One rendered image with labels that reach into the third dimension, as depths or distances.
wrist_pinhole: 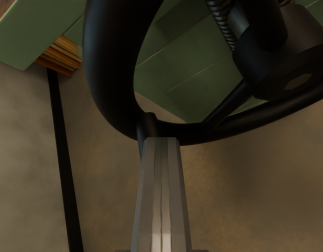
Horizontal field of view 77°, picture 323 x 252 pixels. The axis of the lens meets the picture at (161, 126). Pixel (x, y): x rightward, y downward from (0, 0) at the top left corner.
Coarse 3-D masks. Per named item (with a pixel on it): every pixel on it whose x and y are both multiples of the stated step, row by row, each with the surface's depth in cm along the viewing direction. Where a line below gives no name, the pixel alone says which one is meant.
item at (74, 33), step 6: (78, 18) 27; (72, 24) 27; (78, 24) 27; (66, 30) 28; (72, 30) 28; (78, 30) 28; (66, 36) 28; (72, 36) 28; (78, 36) 29; (78, 42) 29
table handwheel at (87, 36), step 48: (96, 0) 8; (144, 0) 7; (240, 0) 10; (96, 48) 9; (240, 48) 16; (288, 48) 13; (96, 96) 12; (240, 96) 19; (288, 96) 25; (192, 144) 25
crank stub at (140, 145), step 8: (144, 112) 15; (152, 112) 15; (136, 120) 15; (144, 120) 15; (152, 120) 15; (136, 128) 15; (144, 128) 14; (152, 128) 14; (160, 128) 15; (144, 136) 14; (152, 136) 14; (160, 136) 14
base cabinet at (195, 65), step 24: (312, 0) 36; (216, 24) 34; (168, 48) 36; (192, 48) 38; (216, 48) 39; (144, 72) 40; (168, 72) 42; (192, 72) 44; (216, 72) 46; (144, 96) 47; (168, 96) 50; (192, 96) 53; (216, 96) 57; (192, 120) 68
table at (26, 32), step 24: (0, 0) 25; (24, 0) 23; (48, 0) 24; (72, 0) 24; (168, 0) 18; (0, 24) 24; (24, 24) 25; (48, 24) 26; (0, 48) 27; (24, 48) 28
